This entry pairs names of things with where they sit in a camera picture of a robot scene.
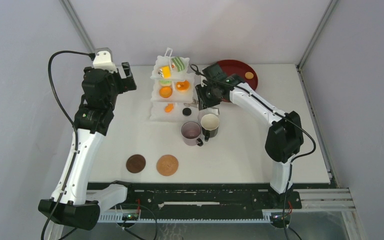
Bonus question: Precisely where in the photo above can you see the metal tongs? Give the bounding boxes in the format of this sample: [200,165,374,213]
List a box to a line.
[183,98,199,109]

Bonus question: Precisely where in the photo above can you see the orange donut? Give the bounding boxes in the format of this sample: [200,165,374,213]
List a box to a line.
[175,80,191,93]

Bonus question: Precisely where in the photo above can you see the red round tray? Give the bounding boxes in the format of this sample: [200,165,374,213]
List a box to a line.
[216,59,258,91]

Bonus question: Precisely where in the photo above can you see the black mug white inside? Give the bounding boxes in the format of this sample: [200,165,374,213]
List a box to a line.
[200,113,220,142]

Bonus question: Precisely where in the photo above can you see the black cookie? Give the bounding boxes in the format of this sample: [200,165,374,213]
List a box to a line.
[182,107,192,117]

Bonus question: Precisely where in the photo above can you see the green donut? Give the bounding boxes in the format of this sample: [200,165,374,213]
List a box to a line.
[158,80,172,87]

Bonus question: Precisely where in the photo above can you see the white tiered dessert stand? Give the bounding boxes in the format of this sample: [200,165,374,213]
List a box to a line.
[149,47,199,123]

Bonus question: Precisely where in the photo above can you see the green striped cake slice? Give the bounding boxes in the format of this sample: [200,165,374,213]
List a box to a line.
[170,56,186,72]

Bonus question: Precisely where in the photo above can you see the yellow cake slice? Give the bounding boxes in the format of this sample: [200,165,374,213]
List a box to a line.
[158,65,171,79]

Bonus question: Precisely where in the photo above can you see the purple mug black handle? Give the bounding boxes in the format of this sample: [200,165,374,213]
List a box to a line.
[181,121,204,147]

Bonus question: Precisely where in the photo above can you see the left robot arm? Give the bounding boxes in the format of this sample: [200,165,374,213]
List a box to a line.
[38,62,137,230]

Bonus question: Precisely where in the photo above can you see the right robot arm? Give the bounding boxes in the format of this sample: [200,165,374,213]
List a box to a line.
[190,63,304,208]

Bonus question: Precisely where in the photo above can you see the tan macaron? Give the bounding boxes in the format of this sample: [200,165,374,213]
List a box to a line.
[244,71,255,80]

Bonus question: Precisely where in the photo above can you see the dark brown coaster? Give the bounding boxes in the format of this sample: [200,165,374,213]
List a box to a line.
[125,154,146,174]

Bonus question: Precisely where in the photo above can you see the light brown coaster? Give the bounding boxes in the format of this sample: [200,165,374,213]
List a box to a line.
[156,154,179,177]

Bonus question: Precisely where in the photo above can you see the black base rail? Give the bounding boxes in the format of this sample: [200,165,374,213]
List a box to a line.
[89,182,303,220]

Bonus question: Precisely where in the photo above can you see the white cable duct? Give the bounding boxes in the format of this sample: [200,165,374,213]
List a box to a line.
[97,211,272,224]

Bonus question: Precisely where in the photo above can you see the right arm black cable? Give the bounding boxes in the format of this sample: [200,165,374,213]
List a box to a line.
[189,63,317,240]

